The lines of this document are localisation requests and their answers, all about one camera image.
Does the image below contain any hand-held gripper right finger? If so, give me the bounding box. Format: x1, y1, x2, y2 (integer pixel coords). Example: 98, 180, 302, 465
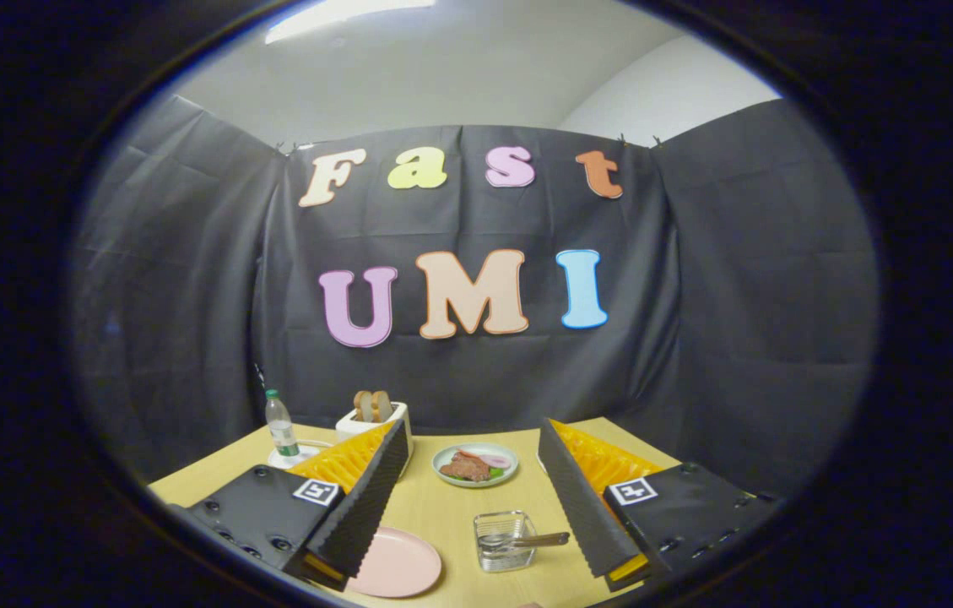
538, 416, 781, 592

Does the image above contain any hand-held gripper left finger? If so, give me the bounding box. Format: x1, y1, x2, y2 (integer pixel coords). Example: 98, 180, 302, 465
165, 418, 410, 592

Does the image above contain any wooden-handled metal spoon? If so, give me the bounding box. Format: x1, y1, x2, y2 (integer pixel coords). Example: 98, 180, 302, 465
480, 531, 571, 551

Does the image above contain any white toaster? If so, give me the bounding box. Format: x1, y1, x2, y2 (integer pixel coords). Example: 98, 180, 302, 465
335, 401, 414, 478

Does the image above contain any pink plate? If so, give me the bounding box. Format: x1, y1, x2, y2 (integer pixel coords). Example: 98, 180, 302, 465
347, 527, 443, 599

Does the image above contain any pale green food plate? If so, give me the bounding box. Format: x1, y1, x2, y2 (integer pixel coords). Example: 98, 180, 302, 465
431, 442, 520, 489

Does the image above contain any white square coaster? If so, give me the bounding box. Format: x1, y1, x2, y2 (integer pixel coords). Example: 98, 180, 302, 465
267, 445, 321, 470

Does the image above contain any brown meat slice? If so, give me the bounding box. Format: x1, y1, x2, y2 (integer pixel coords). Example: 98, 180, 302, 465
440, 456, 491, 482

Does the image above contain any clear water bottle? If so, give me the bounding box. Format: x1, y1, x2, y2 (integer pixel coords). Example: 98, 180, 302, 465
265, 389, 301, 459

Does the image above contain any black backdrop cloth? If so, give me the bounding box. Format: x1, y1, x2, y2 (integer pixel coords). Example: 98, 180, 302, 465
67, 93, 880, 499

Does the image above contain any ceiling light panel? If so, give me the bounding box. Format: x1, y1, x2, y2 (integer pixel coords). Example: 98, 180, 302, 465
265, 0, 436, 45

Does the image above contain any wire cutlery basket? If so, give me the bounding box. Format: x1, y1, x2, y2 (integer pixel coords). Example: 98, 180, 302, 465
474, 510, 538, 573

